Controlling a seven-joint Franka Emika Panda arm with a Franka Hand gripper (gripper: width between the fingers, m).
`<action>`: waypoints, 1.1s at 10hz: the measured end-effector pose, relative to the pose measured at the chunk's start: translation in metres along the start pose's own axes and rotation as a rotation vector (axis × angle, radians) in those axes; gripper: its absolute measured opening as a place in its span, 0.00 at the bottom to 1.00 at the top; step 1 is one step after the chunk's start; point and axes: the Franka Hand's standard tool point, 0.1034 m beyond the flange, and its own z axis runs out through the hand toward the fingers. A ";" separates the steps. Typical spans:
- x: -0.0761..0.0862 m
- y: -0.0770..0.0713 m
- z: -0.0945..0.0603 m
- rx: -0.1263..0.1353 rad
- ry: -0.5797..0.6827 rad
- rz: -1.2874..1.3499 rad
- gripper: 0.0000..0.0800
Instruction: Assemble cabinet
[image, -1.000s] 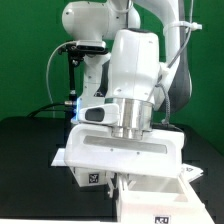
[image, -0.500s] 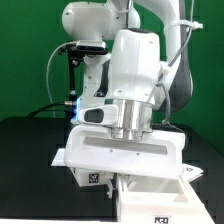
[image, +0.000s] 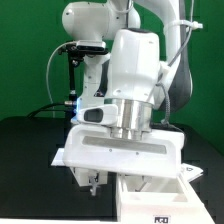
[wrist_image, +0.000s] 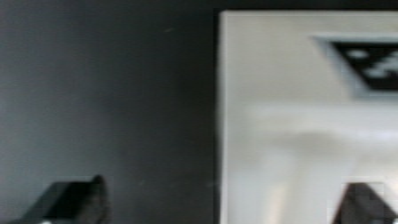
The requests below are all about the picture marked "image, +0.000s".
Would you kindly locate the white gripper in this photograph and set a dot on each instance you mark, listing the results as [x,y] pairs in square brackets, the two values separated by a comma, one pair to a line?
[158,154]

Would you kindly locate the white cabinet body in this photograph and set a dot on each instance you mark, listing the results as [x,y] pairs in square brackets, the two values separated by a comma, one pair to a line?
[164,201]

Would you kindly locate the white door panel front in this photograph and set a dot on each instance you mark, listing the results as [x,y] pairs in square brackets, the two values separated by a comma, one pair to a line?
[191,172]

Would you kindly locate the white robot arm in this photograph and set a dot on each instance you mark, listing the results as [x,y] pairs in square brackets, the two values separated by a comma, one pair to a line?
[136,62]

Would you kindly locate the white fiducial marker sheet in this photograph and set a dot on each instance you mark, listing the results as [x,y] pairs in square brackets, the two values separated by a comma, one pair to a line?
[58,158]

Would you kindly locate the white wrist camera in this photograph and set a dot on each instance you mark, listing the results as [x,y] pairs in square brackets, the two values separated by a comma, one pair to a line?
[101,115]

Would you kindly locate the black camera on stand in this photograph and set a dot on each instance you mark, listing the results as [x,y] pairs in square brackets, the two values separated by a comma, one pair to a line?
[77,50]

